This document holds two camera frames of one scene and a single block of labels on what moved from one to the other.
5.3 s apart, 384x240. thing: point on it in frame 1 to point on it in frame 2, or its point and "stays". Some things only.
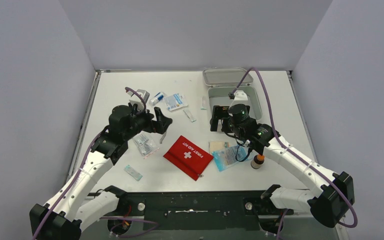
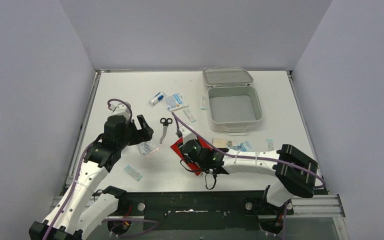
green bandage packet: [131, 171] stays
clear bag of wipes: [146, 146] stays
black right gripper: [221, 112] to [189, 158]
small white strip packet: [189, 115] stays
